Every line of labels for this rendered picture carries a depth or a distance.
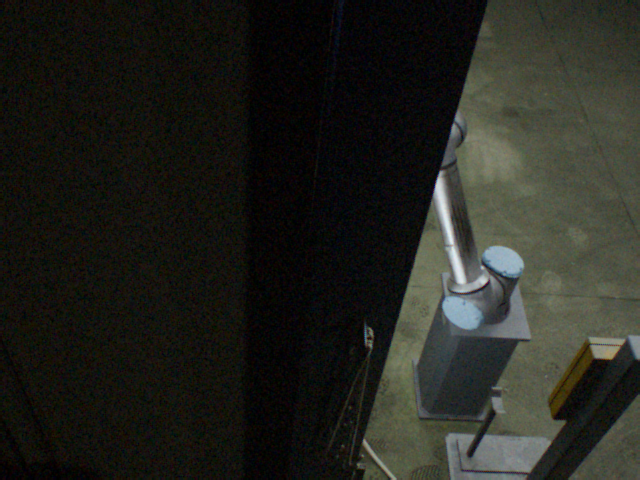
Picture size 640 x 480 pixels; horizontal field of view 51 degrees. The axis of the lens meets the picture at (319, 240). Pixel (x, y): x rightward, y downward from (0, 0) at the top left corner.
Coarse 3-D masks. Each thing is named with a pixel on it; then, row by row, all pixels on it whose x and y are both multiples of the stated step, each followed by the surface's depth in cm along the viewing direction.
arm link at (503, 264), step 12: (492, 252) 245; (504, 252) 246; (492, 264) 240; (504, 264) 241; (516, 264) 242; (492, 276) 239; (504, 276) 239; (516, 276) 240; (504, 288) 239; (504, 300) 250
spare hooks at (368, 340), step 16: (352, 336) 130; (368, 336) 128; (352, 352) 129; (368, 352) 129; (352, 368) 139; (352, 384) 139; (336, 400) 150; (336, 416) 152; (320, 432) 162; (336, 448) 163; (352, 464) 167
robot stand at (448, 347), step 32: (448, 320) 257; (512, 320) 258; (448, 352) 265; (480, 352) 262; (512, 352) 266; (416, 384) 308; (448, 384) 279; (480, 384) 279; (448, 416) 297; (480, 416) 299
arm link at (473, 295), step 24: (456, 144) 213; (456, 168) 214; (456, 192) 216; (456, 216) 219; (456, 240) 223; (456, 264) 227; (480, 264) 232; (456, 288) 231; (480, 288) 229; (456, 312) 235; (480, 312) 230
